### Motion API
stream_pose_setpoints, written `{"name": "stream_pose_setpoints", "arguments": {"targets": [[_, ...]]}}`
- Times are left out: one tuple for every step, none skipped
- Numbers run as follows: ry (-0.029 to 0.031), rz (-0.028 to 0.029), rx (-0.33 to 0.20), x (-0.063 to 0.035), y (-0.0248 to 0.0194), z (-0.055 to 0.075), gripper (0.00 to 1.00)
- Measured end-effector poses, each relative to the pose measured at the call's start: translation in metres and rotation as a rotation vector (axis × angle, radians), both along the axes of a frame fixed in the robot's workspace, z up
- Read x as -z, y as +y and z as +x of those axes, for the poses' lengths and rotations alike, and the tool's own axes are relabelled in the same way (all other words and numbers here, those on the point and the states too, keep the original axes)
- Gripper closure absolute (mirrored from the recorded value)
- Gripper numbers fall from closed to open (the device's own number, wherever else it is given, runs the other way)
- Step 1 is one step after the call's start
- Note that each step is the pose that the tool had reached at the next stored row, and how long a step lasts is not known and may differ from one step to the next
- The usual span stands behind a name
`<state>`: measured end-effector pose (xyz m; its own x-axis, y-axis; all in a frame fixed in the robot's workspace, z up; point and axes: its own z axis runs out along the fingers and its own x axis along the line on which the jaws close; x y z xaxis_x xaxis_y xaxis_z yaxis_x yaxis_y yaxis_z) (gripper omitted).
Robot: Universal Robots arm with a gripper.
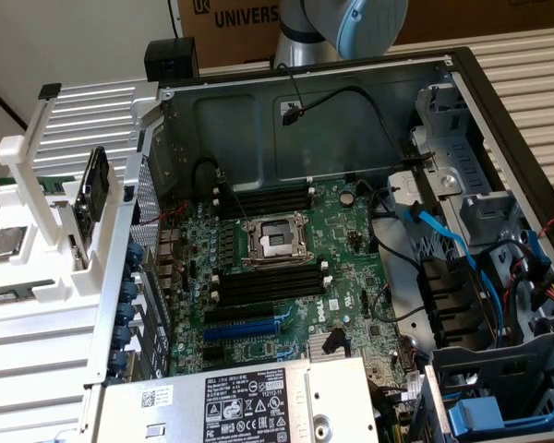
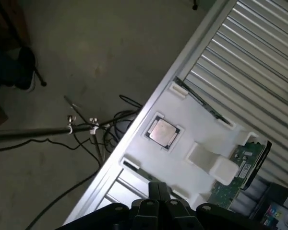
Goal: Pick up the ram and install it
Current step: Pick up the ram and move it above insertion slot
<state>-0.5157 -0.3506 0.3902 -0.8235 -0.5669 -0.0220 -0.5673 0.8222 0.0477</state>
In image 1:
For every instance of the blue card retainer clip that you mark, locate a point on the blue card retainer clip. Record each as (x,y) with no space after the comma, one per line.
(135,256)
(128,287)
(125,314)
(117,363)
(121,338)

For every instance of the long black expansion slot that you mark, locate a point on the long black expansion slot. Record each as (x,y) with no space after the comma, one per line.
(240,314)

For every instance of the silver CPU socket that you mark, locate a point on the silver CPU socket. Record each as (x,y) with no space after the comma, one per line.
(274,240)

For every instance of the black rack clip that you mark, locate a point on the black rack clip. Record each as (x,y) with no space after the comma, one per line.
(49,91)

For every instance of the black box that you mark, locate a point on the black box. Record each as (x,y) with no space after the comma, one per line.
(171,60)

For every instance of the grey open PC case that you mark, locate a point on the grey open PC case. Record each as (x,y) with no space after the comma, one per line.
(240,129)

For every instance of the silver coin battery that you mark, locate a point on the silver coin battery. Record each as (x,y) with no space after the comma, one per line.
(348,198)

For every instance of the light blue slot latch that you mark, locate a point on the light blue slot latch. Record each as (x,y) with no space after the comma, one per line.
(287,320)
(286,354)

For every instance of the silver CPU chip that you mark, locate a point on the silver CPU chip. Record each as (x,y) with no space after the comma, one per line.
(4,243)

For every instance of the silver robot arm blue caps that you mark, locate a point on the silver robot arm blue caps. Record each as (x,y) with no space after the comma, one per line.
(300,46)

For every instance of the silver metal disk bay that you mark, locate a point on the silver metal disk bay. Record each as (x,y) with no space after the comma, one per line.
(452,152)

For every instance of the thin metal locking lever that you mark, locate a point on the thin metal locking lever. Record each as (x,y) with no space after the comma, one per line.
(233,198)

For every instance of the black RAM slot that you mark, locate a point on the black RAM slot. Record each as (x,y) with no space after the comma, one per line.
(272,280)
(265,197)
(272,295)
(272,273)
(265,203)
(272,287)
(265,191)
(265,210)

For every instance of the grey power supply unit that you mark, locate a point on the grey power supply unit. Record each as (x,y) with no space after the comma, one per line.
(175,406)

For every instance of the green motherboard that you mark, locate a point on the green motherboard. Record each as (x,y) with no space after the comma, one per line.
(341,277)

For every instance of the grey metal drive cage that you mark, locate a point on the grey metal drive cage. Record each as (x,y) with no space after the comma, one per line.
(498,369)

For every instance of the brown carton with print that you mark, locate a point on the brown carton with print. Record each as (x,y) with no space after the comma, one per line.
(231,37)

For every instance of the blue expansion slot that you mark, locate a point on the blue expansion slot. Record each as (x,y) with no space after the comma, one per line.
(240,330)

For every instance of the plain brown carton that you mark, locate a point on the plain brown carton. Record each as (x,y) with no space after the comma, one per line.
(466,18)

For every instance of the silver rear port block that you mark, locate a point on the silver rear port block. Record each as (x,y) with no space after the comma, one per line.
(169,235)
(169,251)
(167,271)
(167,287)

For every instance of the short black expansion slot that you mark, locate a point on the short black expansion slot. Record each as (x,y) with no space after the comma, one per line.
(213,354)

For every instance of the black graphics card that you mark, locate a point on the black graphics card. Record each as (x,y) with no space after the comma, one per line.
(94,184)

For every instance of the white parts rack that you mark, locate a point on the white parts rack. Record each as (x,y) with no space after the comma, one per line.
(37,277)

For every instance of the silver finned heatsink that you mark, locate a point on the silver finned heatsink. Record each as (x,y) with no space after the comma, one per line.
(321,343)

